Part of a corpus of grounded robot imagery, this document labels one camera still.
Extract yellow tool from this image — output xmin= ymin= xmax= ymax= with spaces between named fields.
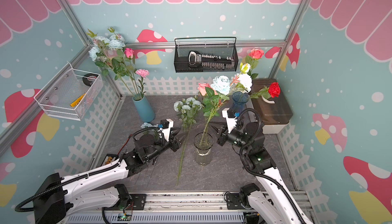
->
xmin=70 ymin=93 xmax=86 ymax=108

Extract coral pink rose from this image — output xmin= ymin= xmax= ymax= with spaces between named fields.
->
xmin=245 ymin=49 xmax=264 ymax=79

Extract bouquet in teal vase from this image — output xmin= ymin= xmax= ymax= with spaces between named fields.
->
xmin=87 ymin=27 xmax=149 ymax=101

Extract brown lid storage box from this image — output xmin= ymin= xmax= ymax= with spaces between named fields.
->
xmin=247 ymin=88 xmax=293 ymax=134

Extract bit set tool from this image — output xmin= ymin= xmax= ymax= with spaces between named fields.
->
xmin=188 ymin=51 xmax=235 ymax=70

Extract pale blue flower stem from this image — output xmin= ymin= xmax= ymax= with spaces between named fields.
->
xmin=176 ymin=99 xmax=193 ymax=186

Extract purple glass vase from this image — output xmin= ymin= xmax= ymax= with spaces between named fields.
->
xmin=231 ymin=91 xmax=250 ymax=113

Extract black tape roll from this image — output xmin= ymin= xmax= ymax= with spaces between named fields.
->
xmin=82 ymin=73 xmax=98 ymax=87

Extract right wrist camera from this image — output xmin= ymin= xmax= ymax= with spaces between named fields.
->
xmin=222 ymin=108 xmax=240 ymax=134

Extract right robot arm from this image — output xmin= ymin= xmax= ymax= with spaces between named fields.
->
xmin=213 ymin=108 xmax=312 ymax=224

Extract teal ceramic vase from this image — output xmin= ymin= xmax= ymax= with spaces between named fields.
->
xmin=132 ymin=95 xmax=155 ymax=123

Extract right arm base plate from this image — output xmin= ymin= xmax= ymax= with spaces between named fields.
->
xmin=224 ymin=192 xmax=252 ymax=210

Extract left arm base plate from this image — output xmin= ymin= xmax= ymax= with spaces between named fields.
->
xmin=105 ymin=194 xmax=147 ymax=211

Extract single blue flower stem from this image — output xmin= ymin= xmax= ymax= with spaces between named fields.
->
xmin=140 ymin=123 xmax=153 ymax=129

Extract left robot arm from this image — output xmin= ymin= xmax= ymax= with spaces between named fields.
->
xmin=14 ymin=126 xmax=181 ymax=224

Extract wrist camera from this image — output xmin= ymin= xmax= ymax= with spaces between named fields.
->
xmin=159 ymin=119 xmax=174 ymax=142
xmin=222 ymin=108 xmax=240 ymax=134

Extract red rose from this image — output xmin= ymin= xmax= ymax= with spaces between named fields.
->
xmin=250 ymin=82 xmax=281 ymax=100

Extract white wire basket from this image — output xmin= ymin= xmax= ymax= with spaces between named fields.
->
xmin=34 ymin=63 xmax=103 ymax=121

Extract pink roses stem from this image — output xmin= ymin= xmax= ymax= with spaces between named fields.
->
xmin=198 ymin=83 xmax=217 ymax=96

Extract black wire basket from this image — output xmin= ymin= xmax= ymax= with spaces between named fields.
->
xmin=174 ymin=37 xmax=238 ymax=73

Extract clear glass vase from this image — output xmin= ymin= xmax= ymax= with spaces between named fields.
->
xmin=194 ymin=132 xmax=213 ymax=166

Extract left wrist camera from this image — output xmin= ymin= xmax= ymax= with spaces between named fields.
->
xmin=159 ymin=119 xmax=174 ymax=142

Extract flowers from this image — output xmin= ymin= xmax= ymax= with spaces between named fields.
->
xmin=198 ymin=62 xmax=253 ymax=148

